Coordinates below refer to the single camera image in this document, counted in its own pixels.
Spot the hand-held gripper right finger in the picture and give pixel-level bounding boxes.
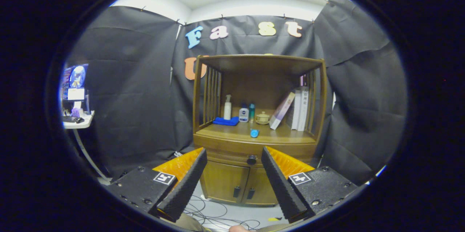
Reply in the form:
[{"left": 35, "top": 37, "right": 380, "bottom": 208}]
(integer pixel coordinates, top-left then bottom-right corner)
[{"left": 261, "top": 146, "right": 359, "bottom": 224}]

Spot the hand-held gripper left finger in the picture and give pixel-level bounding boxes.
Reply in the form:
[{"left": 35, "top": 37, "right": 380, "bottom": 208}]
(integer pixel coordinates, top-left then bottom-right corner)
[{"left": 106, "top": 147, "right": 208, "bottom": 223}]

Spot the wooden drawer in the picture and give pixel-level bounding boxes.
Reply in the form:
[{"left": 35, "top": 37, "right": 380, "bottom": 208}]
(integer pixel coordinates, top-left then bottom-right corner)
[{"left": 194, "top": 133, "right": 318, "bottom": 167}]

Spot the wooden cabinet door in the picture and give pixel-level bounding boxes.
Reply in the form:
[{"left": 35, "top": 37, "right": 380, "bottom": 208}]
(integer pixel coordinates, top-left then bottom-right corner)
[
  {"left": 201, "top": 159, "right": 250, "bottom": 203},
  {"left": 240, "top": 167, "right": 280, "bottom": 206}
]

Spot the wooden countertop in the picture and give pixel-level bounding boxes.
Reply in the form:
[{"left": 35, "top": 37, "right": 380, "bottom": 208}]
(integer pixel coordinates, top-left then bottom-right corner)
[{"left": 196, "top": 122, "right": 316, "bottom": 145}]

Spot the wooden cabinet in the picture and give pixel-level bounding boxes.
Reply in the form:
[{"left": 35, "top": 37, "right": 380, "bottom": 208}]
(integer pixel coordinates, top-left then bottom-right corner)
[{"left": 193, "top": 54, "right": 327, "bottom": 206}]

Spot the dark patterned book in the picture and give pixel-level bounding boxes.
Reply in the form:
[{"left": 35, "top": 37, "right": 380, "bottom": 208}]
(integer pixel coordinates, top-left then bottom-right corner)
[{"left": 285, "top": 103, "right": 295, "bottom": 129}]

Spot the pink purple book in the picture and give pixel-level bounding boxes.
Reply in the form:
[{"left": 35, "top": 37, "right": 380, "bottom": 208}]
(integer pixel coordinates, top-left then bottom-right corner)
[{"left": 269, "top": 92, "right": 296, "bottom": 130}]

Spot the blue folded cloth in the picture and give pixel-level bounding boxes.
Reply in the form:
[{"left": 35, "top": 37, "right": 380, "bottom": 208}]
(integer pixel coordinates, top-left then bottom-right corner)
[{"left": 213, "top": 117, "right": 239, "bottom": 126}]

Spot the white book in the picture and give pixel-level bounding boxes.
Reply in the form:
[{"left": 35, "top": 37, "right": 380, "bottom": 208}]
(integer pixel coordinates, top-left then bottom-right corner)
[
  {"left": 298, "top": 86, "right": 309, "bottom": 131},
  {"left": 291, "top": 90, "right": 302, "bottom": 131}
]

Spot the white pump bottle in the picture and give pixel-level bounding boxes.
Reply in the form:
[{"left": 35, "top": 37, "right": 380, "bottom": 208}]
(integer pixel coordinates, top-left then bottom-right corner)
[{"left": 223, "top": 95, "right": 232, "bottom": 120}]

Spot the white side table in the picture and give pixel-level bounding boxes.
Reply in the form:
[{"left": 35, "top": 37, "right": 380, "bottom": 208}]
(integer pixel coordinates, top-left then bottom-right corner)
[{"left": 62, "top": 110, "right": 109, "bottom": 185}]

